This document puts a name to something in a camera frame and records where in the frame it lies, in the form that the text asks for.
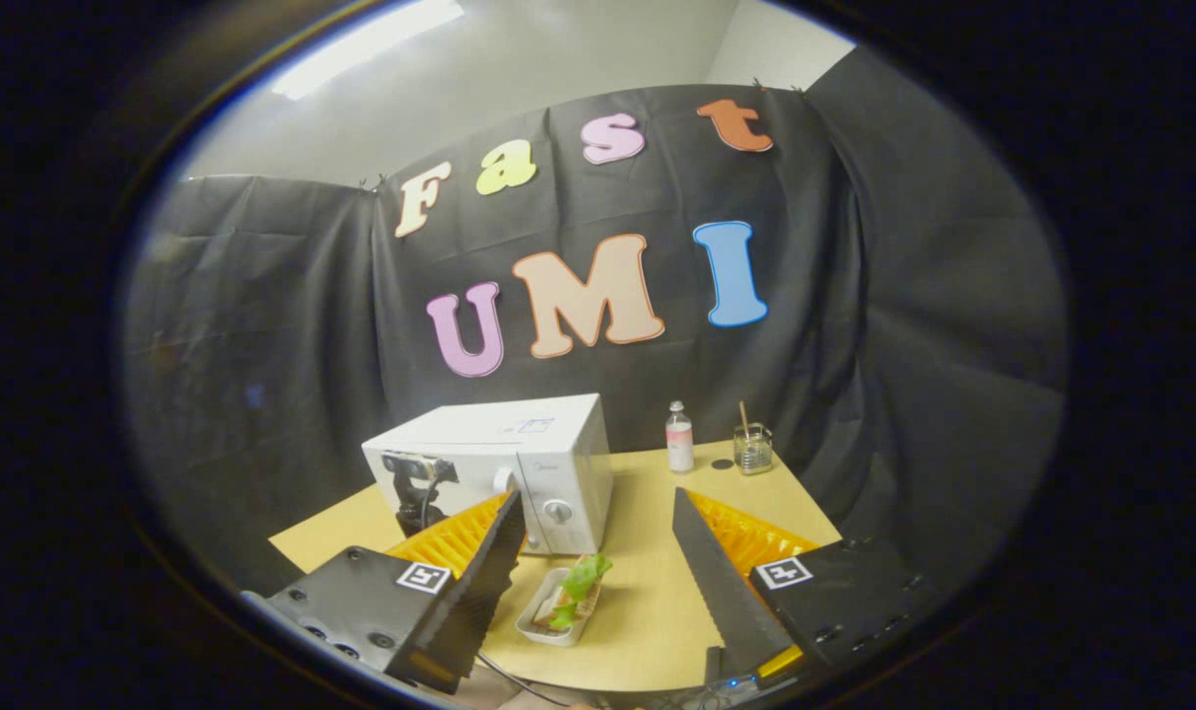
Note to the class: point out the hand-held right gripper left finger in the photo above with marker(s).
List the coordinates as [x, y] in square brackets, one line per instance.
[484, 582]

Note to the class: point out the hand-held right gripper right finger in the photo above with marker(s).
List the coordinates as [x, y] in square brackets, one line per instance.
[711, 582]

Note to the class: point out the white food tray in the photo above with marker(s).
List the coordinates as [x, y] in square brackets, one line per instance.
[538, 626]

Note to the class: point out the lettuce sandwich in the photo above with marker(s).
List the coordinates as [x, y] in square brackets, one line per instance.
[580, 584]

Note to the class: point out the white microwave oven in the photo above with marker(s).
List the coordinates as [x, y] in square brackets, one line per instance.
[479, 424]

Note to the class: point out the clear glass cup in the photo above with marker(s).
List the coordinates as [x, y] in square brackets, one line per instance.
[753, 456]

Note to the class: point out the small clear bottle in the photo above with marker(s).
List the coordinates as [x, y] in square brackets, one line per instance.
[679, 444]

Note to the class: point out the wooden stick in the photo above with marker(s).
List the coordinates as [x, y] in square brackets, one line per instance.
[743, 414]

